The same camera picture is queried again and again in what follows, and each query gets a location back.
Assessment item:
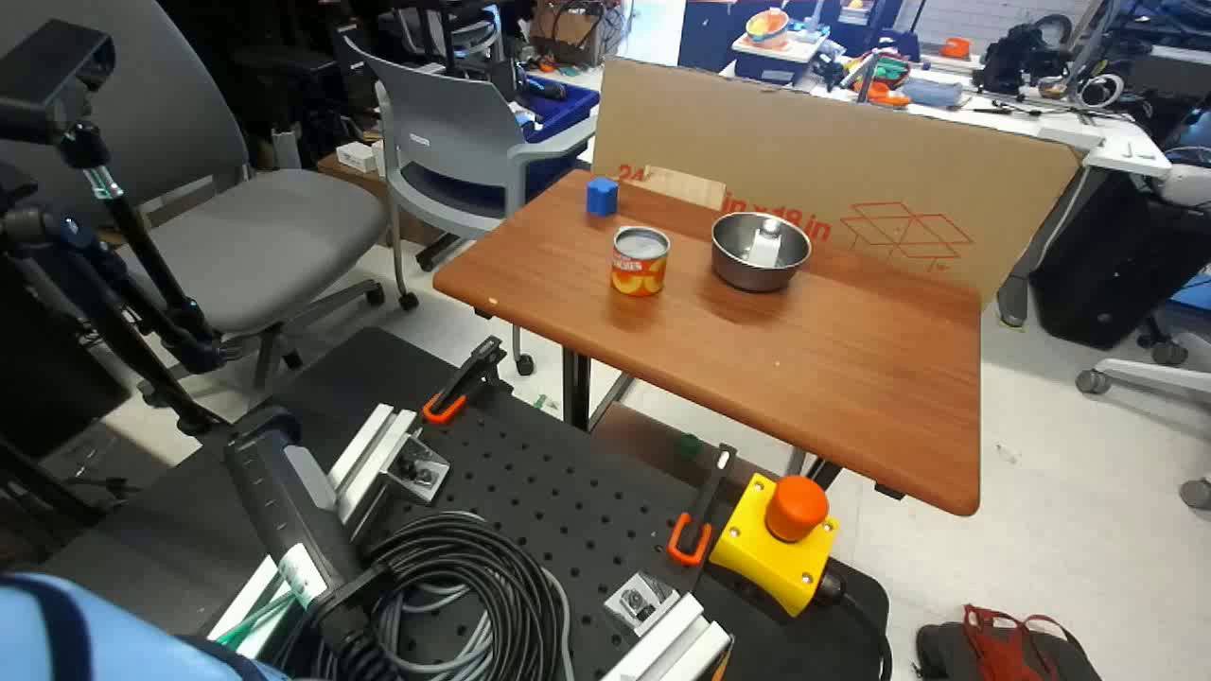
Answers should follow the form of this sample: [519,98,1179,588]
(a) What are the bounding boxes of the blue block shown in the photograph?
[584,173,624,221]

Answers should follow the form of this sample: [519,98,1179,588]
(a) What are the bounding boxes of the orange labelled tin can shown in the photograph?
[608,222,674,301]

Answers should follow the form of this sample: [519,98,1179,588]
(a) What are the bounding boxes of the orange black clamp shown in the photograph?
[661,444,740,573]
[419,332,511,428]

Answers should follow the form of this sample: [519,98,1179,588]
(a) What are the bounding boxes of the metal bowl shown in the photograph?
[709,207,817,295]

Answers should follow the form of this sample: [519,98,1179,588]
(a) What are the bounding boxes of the wooden table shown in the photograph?
[432,165,988,517]

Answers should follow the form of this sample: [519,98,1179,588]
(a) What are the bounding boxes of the gray plastic chair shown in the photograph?
[336,29,602,313]

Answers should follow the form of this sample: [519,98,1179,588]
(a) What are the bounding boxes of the yellow emergency stop box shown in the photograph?
[709,472,846,619]

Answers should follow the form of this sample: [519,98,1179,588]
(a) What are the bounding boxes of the cardboard panel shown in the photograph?
[589,58,1090,301]

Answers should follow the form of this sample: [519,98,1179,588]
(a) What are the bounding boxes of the black robot control device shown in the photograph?
[225,405,381,619]

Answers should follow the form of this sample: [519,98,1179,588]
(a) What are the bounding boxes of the gray padded office chair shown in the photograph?
[0,0,419,391]

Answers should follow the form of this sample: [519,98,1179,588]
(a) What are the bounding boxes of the red black bag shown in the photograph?
[912,602,1105,681]

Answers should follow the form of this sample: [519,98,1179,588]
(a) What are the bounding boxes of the black backpack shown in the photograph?
[1028,165,1211,353]

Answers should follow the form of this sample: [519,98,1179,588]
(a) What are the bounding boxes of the white cluttered desk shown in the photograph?
[808,50,1179,183]

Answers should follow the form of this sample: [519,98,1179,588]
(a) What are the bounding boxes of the blue cloth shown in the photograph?
[0,573,294,681]

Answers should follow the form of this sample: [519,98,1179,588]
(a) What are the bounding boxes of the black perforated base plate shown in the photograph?
[33,325,895,681]

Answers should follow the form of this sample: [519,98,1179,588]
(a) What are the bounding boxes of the aluminium rail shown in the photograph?
[205,401,456,647]
[602,588,740,681]

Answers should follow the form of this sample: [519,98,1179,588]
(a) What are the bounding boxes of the black cable coil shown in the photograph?
[314,506,578,681]

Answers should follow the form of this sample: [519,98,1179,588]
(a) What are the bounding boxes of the black camera tripod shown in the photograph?
[0,16,241,438]

